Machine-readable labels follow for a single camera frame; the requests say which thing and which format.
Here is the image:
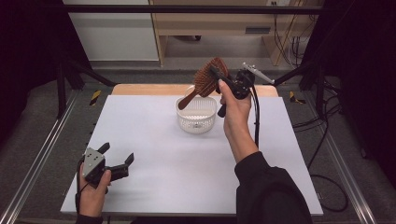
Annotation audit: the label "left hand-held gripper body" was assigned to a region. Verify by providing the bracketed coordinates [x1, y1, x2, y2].
[81, 147, 130, 188]

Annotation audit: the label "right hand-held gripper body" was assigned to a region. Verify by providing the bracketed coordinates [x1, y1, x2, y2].
[218, 63, 276, 119]

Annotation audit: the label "brown wooden hairbrush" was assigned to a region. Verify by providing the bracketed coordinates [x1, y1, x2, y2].
[177, 56, 230, 111]

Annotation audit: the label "white plastic basket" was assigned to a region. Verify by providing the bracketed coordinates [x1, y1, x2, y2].
[175, 85, 219, 134]

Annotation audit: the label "person's right hand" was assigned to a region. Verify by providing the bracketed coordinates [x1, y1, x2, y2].
[219, 78, 252, 139]

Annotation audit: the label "person's left hand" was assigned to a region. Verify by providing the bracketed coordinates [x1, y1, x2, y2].
[76, 164, 112, 217]

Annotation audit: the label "white table cover sheet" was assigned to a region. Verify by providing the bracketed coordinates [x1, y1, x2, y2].
[60, 94, 324, 217]

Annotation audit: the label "yellow black tape strip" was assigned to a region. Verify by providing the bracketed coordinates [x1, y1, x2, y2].
[89, 90, 103, 106]
[289, 91, 307, 105]

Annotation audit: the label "light wooden desk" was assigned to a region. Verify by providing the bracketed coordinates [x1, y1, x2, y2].
[148, 0, 325, 67]

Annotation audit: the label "wooden table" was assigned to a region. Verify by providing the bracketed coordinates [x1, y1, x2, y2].
[111, 83, 279, 97]

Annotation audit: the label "white cabinet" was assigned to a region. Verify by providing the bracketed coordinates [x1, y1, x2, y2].
[61, 0, 160, 62]

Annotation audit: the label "black curtain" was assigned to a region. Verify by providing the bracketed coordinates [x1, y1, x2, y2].
[301, 0, 396, 183]
[0, 0, 92, 148]

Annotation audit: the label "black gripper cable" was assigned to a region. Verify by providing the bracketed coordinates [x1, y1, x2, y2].
[75, 157, 91, 216]
[250, 86, 349, 214]

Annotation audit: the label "aluminium floor rail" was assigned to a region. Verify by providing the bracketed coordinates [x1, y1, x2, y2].
[0, 90, 79, 224]
[302, 91, 378, 224]

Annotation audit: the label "black frame strut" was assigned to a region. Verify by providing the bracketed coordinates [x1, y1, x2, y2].
[56, 58, 118, 119]
[270, 60, 327, 119]

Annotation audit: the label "hanging cable bundle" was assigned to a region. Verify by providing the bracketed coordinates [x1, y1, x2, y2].
[271, 1, 314, 68]

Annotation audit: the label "black horizontal frame bar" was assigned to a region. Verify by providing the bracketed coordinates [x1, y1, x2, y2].
[61, 4, 325, 15]

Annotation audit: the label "black floor cables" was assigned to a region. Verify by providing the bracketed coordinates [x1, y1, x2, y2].
[291, 78, 344, 171]

